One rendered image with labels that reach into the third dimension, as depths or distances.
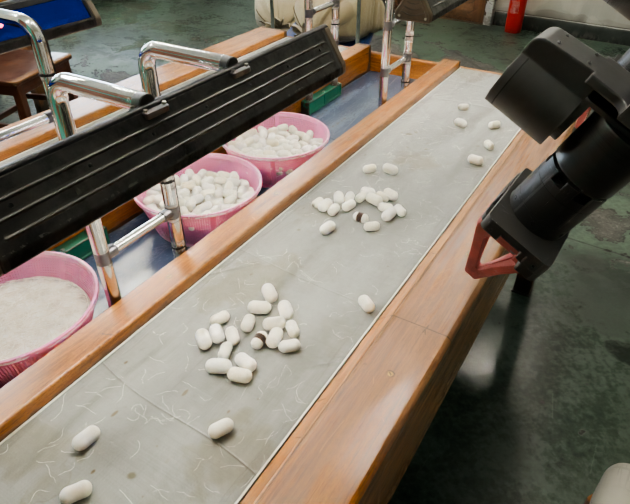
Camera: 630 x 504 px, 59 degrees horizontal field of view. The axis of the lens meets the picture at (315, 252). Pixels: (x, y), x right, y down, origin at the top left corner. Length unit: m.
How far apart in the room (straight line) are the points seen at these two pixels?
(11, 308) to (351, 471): 0.61
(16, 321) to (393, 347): 0.58
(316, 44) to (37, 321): 0.61
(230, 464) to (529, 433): 1.17
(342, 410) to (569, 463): 1.09
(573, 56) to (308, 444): 0.49
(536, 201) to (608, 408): 1.46
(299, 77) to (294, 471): 0.52
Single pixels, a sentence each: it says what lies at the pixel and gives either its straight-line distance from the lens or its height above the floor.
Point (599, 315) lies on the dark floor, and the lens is 2.21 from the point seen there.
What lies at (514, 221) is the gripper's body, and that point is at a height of 1.09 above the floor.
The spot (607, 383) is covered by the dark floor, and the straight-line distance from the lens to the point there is 1.98.
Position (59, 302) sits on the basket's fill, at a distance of 1.02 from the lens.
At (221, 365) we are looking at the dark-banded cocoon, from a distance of 0.80.
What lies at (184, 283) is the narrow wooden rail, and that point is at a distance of 0.94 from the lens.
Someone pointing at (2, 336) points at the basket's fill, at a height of 0.74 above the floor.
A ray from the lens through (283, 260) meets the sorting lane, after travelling 1.00.
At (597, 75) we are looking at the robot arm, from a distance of 0.45.
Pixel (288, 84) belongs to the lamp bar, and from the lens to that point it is 0.81.
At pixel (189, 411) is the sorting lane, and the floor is 0.74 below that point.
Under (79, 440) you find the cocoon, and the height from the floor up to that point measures 0.76.
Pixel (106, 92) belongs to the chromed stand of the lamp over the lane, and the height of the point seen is 1.12.
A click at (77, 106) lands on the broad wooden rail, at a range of 1.68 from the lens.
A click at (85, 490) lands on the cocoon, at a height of 0.76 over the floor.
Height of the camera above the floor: 1.34
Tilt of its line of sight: 36 degrees down
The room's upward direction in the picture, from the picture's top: straight up
